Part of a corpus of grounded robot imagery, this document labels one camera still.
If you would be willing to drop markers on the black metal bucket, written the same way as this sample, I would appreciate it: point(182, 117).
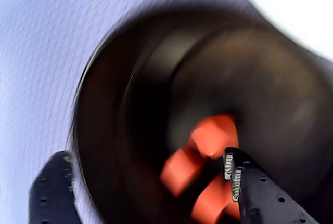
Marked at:
point(260, 91)

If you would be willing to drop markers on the red cube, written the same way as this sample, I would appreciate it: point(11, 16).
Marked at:
point(179, 174)
point(208, 205)
point(213, 135)

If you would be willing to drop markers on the white round plate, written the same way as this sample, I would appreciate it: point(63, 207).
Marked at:
point(299, 5)

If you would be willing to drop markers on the blue woven table cloth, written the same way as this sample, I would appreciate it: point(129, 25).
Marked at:
point(39, 52)

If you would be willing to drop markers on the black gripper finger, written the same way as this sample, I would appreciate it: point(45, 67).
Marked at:
point(260, 203)
point(52, 195)

